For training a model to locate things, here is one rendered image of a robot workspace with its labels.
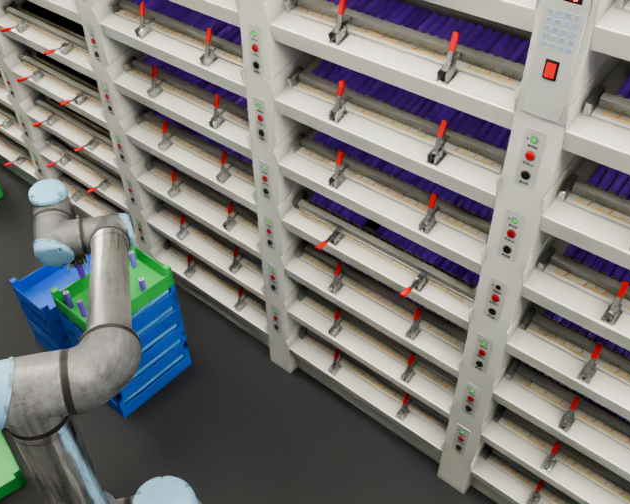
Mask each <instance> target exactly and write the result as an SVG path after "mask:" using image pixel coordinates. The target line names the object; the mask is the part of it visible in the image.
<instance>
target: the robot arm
mask: <svg viewBox="0 0 630 504"><path fill-rule="evenodd" d="M28 195H29V201H30V202H31V203H32V207H33V240H34V242H33V248H34V255H35V257H36V259H37V260H38V261H39V262H40V263H42V264H44V265H47V266H52V267H61V269H63V267H62V266H65V265H67V270H68V273H70V267H72V268H76V266H75V263H77V265H79V264H81V265H82V266H84V265H85V268H86V269H87V258H88V254H91V260H90V279H89V297H88V316H87V331H86V332H84V333H83V335H82V336H81V337H80V339H79V342H78V345H76V346H74V347H72V348H67V349H60V350H54V351H49V352H43V353H37V354H31V355H25V356H19V357H9V358H8V359H4V360H0V430H2V429H3V428H6V429H7V430H8V432H9V433H10V434H11V435H12V436H13V438H14V440H15V442H16V444H17V446H18V448H19V450H20V452H21V454H22V456H23V458H24V460H25V462H26V464H27V466H28V468H29V470H30V472H31V474H32V476H33V478H34V480H35V482H36V483H37V485H38V487H39V489H40V491H41V493H42V495H43V497H44V499H45V501H46V503H47V504H199V503H198V500H197V498H196V496H195V493H194V491H193V489H192V488H191V487H190V486H189V485H188V484H187V483H186V482H185V481H183V480H182V479H179V478H177V477H173V476H164V477H156V478H153V479H151V480H149V481H147V482H146V483H144V484H143V485H142V486H141V487H140V488H139V489H138V490H137V492H136V494H135V495H134V496H130V497H125V498H120V499H116V500H115V499H114V497H113V496H112V495H110V494H109V493H107V492H105V491H103V489H102V486H101V484H100V481H99V478H98V476H97V473H96V470H95V468H94V465H93V462H92V460H91V457H90V454H89V452H88V449H87V446H86V444H85V441H84V438H83V436H82V433H81V430H80V428H79V425H78V422H77V420H76V417H75V414H80V413H84V412H87V411H90V410H92V409H95V408H97V407H99V406H101V405H103V404H104V403H106V402H108V401H109V400H110V399H112V398H113V397H114V396H116V395H117V394H118V393H119V392H120V391H121V390H123V389H124V388H125V387H126V385H127V384H128V383H129V382H130V381H131V379H132V378H133V377H134V375H135V373H136V371H137V370H138V367H139V365H140V362H141V355H142V350H141V341H140V339H139V336H138V335H137V333H136V332H135V331H134V330H133V329H132V318H131V297H130V276H129V254H128V249H130V248H133V247H134V246H135V242H134V236H133V231H132V226H131V221H130V217H129V215H128V214H127V213H115V214H111V215H103V216H96V217H88V218H81V219H79V216H78V215H77V216H76V214H75V211H74V208H73V206H72V203H71V200H70V198H69V195H68V190H67V189H66V188H65V186H64V184H63V183H62V182H60V181H58V180H55V179H45V180H41V181H39V182H37V183H35V184H34V185H33V186H32V187H31V188H30V190H29V193H28ZM75 261H76V262H75Z"/></svg>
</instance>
